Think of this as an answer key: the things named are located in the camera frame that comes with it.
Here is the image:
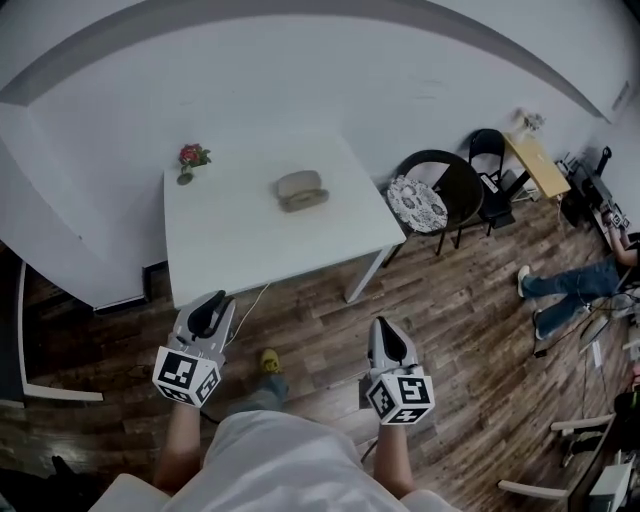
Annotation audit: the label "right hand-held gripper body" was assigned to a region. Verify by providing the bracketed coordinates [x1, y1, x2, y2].
[364, 319, 436, 427]

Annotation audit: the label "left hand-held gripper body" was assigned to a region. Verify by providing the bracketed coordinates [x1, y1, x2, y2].
[152, 291, 227, 409]

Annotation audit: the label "beige glasses case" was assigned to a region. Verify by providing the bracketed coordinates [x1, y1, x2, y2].
[271, 169, 331, 214]

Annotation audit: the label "person's right forearm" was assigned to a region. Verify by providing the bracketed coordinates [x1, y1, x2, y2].
[371, 421, 417, 502]

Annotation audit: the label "person's left forearm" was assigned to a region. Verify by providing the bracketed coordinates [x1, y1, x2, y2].
[151, 403, 207, 497]

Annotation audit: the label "person's yellow left shoe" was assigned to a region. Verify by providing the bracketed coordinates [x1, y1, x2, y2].
[259, 347, 284, 376]

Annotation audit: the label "person's left leg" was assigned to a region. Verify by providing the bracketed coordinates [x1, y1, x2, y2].
[226, 371, 292, 417]

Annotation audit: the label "white square table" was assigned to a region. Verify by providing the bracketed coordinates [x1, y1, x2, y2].
[162, 130, 408, 314]

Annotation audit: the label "person's white shirt torso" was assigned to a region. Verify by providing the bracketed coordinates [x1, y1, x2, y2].
[87, 409, 462, 512]

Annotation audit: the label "floral round seat cushion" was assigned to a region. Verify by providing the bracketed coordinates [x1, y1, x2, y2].
[385, 175, 448, 236]

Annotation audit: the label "black table white legs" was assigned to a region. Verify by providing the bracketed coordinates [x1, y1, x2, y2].
[498, 394, 640, 512]
[0, 259, 105, 403]

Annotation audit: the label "red flowers in small pot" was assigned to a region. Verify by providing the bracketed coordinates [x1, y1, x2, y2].
[175, 142, 213, 188]

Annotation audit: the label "dark round-backed chair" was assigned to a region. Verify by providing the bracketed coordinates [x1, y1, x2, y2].
[384, 148, 486, 258]

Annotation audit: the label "black folding chair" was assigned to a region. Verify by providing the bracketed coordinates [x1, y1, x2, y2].
[468, 127, 518, 237]

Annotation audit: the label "yellow wooden table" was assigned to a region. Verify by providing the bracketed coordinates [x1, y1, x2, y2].
[501, 131, 573, 202]

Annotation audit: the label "white equipment box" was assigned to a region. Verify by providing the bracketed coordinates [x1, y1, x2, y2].
[589, 461, 634, 512]

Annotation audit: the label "pale flowers in vase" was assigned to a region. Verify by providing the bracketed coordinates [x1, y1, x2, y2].
[514, 106, 548, 144]

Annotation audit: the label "white charging cable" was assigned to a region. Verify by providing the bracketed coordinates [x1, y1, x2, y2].
[226, 281, 272, 352]

